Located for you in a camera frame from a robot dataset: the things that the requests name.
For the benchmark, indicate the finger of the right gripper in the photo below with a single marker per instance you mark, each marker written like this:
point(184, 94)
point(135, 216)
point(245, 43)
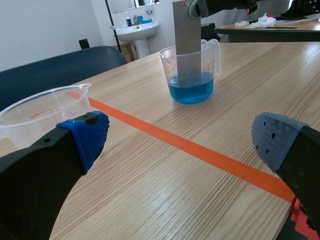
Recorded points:
point(220, 6)

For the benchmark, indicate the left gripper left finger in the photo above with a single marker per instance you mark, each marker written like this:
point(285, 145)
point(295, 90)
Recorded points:
point(37, 175)

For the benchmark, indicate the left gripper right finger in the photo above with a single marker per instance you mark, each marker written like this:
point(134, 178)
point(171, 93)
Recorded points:
point(297, 155)

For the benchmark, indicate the grey metal plate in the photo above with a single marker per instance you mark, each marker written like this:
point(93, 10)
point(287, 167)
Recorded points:
point(186, 32)

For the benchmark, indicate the dark desk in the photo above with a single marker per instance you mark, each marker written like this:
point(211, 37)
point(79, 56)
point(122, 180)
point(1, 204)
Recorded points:
point(265, 33)

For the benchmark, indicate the toy brick block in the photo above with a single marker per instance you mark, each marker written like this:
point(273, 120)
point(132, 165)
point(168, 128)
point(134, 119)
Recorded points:
point(301, 220)

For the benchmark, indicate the empty clear plastic beaker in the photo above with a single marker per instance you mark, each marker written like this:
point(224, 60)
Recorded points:
point(30, 110)

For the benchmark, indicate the white wash basin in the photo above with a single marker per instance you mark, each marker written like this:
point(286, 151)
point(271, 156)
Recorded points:
point(137, 30)

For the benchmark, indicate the clear beaker with blue liquid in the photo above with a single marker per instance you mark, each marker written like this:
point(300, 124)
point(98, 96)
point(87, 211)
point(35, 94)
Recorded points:
point(191, 91)

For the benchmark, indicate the dark blue chair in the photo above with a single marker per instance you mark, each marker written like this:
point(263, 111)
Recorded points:
point(50, 72)

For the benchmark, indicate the black metal pole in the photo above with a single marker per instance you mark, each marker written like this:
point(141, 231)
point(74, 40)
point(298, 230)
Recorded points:
point(113, 25)

